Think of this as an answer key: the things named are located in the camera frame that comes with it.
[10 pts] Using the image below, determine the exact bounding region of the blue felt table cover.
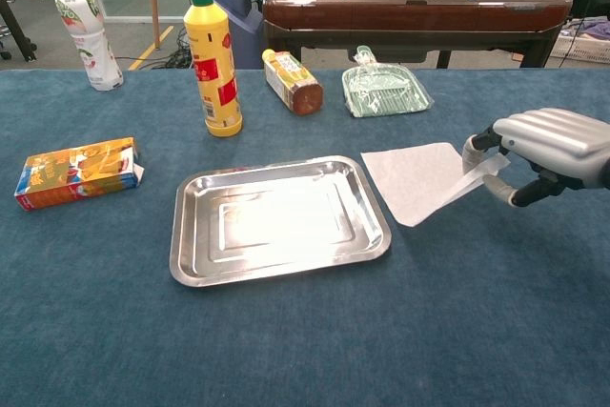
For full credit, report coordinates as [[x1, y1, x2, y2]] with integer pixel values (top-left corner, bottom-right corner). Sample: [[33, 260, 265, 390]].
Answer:
[[0, 68, 610, 407]]

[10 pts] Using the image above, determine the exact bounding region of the yellow bottle green cap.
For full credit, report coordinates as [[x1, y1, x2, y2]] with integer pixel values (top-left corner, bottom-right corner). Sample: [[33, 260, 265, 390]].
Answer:
[[183, 0, 244, 138]]

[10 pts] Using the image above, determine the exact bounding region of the white drink bottle yellow cap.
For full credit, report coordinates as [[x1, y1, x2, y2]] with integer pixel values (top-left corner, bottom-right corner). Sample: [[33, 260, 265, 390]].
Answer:
[[50, 0, 125, 92]]

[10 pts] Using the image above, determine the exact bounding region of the floor cable bundle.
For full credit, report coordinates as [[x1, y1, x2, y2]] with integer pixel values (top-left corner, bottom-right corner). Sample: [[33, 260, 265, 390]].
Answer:
[[162, 27, 194, 70]]

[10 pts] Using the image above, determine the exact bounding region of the purple cloth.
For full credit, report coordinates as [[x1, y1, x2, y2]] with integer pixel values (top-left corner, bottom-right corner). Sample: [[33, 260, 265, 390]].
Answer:
[[578, 20, 610, 40]]

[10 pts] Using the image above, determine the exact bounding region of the orange snack carton box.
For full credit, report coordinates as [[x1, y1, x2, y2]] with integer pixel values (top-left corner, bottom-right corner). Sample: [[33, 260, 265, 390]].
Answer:
[[13, 136, 146, 212]]

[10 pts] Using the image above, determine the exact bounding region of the white plastic basket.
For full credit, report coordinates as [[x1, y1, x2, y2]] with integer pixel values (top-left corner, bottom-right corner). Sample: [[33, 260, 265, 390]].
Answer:
[[549, 19, 610, 65]]

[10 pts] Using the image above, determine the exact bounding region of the green dustpan brush set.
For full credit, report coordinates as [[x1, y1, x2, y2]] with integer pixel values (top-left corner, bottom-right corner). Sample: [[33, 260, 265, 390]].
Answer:
[[341, 45, 435, 119]]

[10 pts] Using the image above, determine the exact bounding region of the amber tea bottle yellow label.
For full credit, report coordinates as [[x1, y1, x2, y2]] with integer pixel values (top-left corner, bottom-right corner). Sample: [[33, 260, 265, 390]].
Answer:
[[261, 49, 325, 116]]

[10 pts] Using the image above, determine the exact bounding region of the black stand leg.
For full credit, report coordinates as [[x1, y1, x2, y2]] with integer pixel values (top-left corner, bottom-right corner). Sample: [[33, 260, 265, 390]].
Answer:
[[0, 0, 38, 63]]

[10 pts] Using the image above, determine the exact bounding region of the brown mahjong table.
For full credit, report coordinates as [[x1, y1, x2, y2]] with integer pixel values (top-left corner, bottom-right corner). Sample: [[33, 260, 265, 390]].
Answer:
[[261, 0, 574, 70]]

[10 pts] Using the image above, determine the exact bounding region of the white paper sheet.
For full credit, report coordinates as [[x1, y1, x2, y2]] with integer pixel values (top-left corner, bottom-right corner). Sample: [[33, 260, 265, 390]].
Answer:
[[360, 141, 511, 229]]

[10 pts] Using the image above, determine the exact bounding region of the silver metal tray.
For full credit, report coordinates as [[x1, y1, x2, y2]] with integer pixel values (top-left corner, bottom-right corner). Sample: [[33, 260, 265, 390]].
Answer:
[[169, 154, 393, 289]]

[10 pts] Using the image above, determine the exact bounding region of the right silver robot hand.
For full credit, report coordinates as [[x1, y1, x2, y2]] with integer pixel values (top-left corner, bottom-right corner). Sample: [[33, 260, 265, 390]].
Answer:
[[460, 108, 610, 209]]

